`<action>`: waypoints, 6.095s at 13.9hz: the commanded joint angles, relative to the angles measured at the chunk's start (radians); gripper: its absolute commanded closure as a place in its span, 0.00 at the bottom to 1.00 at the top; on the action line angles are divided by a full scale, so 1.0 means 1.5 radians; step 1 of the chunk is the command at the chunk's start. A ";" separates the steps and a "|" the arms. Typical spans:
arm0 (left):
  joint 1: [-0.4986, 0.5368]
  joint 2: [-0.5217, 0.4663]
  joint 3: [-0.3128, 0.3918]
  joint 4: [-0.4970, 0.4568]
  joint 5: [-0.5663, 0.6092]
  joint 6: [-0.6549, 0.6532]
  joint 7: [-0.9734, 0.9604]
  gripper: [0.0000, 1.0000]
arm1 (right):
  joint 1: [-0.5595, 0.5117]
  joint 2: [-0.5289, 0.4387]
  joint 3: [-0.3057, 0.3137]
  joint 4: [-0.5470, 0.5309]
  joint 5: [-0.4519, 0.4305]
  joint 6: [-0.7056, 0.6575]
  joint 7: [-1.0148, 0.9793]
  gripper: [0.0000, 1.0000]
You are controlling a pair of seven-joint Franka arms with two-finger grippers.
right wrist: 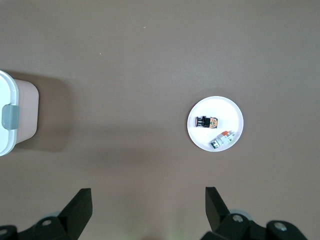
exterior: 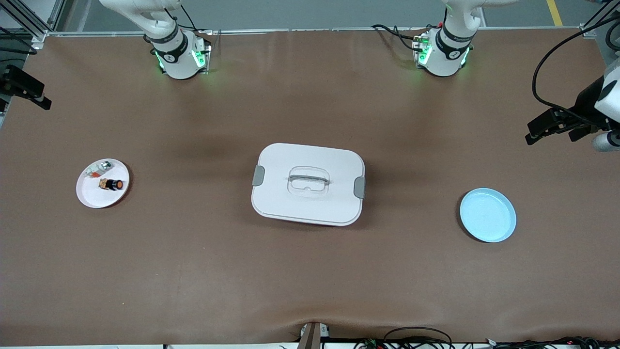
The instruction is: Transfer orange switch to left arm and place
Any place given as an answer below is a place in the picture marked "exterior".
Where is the aluminium frame profile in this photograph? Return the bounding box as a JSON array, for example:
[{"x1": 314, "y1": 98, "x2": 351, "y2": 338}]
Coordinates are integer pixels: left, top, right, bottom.
[
  {"x1": 579, "y1": 0, "x2": 620, "y2": 39},
  {"x1": 0, "y1": 0, "x2": 66, "y2": 49}
]

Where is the white and red switch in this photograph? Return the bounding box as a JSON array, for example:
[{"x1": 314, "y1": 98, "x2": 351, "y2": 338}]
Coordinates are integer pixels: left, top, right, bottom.
[{"x1": 83, "y1": 161, "x2": 113, "y2": 179}]

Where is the white lidded plastic box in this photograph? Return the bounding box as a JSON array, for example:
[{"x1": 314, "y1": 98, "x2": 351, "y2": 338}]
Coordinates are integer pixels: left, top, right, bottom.
[{"x1": 251, "y1": 143, "x2": 366, "y2": 227}]

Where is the looped black cable bundle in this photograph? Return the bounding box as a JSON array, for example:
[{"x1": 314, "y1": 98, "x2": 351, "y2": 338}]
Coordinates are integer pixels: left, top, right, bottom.
[{"x1": 356, "y1": 327, "x2": 456, "y2": 349}]

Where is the light blue round plate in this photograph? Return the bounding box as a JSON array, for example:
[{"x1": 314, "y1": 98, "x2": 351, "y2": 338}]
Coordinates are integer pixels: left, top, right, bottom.
[{"x1": 459, "y1": 188, "x2": 517, "y2": 243}]

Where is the black left base cable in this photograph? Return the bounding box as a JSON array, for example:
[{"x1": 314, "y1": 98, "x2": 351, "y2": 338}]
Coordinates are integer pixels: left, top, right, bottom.
[{"x1": 372, "y1": 23, "x2": 429, "y2": 51}]

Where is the silver table edge rail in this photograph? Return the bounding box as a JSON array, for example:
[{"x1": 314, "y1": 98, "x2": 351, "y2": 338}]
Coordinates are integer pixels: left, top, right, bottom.
[{"x1": 46, "y1": 27, "x2": 589, "y2": 37}]

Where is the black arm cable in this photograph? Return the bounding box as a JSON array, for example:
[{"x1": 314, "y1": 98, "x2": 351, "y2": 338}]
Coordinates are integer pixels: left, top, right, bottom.
[
  {"x1": 0, "y1": 27, "x2": 39, "y2": 55},
  {"x1": 532, "y1": 23, "x2": 620, "y2": 127}
]

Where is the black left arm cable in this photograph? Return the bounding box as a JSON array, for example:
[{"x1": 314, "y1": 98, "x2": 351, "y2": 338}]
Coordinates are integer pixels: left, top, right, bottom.
[{"x1": 532, "y1": 23, "x2": 620, "y2": 127}]

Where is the brown table mat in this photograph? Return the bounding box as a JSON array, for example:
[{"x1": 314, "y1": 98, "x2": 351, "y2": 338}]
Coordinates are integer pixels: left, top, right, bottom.
[{"x1": 0, "y1": 28, "x2": 620, "y2": 346}]

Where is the brown camera mount bracket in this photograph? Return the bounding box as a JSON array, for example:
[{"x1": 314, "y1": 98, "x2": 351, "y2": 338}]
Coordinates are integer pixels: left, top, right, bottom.
[{"x1": 296, "y1": 321, "x2": 331, "y2": 349}]

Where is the pale pink round plate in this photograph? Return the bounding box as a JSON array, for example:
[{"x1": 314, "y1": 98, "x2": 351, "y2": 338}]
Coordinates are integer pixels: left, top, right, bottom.
[{"x1": 76, "y1": 158, "x2": 130, "y2": 209}]

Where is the long black cable bundle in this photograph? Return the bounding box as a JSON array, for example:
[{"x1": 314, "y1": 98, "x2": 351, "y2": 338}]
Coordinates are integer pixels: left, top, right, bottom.
[{"x1": 484, "y1": 335, "x2": 620, "y2": 349}]

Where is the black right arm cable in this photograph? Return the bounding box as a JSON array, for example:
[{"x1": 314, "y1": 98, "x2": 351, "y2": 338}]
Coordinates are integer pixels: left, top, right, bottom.
[{"x1": 0, "y1": 27, "x2": 39, "y2": 55}]

